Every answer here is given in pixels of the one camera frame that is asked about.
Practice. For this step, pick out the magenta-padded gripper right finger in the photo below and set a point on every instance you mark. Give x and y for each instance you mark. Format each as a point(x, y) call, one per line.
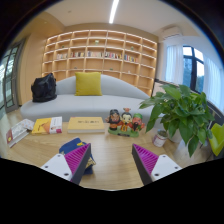
point(164, 166)

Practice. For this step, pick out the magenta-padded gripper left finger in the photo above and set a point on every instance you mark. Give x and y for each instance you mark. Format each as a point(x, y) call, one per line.
point(57, 165)

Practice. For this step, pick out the blue printed towel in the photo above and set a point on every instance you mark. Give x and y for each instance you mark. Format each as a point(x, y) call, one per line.
point(71, 145)

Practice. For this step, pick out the white cup with red label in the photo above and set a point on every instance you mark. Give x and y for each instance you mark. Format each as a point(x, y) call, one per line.
point(160, 138)

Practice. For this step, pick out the large yellow book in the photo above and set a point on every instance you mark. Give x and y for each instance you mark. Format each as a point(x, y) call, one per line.
point(86, 124)

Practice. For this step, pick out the open red white magazine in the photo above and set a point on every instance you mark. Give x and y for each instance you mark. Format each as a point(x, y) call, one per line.
point(18, 131)

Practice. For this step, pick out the three-figure cartoon statuette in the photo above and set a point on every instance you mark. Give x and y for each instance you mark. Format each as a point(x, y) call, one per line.
point(125, 125)

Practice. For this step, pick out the green potted plant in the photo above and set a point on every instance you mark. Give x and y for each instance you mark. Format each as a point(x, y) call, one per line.
point(180, 110)

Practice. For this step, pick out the yellow-green chair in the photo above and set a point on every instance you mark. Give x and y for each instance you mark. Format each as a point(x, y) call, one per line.
point(217, 140)

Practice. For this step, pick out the grey curved sofa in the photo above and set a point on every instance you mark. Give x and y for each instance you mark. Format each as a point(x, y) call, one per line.
point(83, 105)

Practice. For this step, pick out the black bag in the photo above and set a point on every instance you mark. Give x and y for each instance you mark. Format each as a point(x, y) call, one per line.
point(44, 88)

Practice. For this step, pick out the yellow cushion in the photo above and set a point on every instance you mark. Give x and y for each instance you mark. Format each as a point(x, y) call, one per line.
point(88, 83)

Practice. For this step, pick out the grey framed glass door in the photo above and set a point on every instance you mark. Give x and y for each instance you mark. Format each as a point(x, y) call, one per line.
point(10, 76)

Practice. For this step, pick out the dark framed window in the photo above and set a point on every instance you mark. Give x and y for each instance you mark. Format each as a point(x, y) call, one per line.
point(193, 68)

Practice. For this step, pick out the white sheer curtain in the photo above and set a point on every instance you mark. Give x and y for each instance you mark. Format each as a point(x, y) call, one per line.
point(174, 63)

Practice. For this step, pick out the long ceiling light strip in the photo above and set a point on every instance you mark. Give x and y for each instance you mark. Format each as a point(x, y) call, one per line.
point(114, 11)

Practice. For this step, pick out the wooden wall shelf unit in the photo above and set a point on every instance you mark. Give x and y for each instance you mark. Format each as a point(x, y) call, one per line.
point(100, 50)

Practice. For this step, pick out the white wall air conditioner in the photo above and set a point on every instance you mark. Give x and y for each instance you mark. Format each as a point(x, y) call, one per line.
point(172, 32)

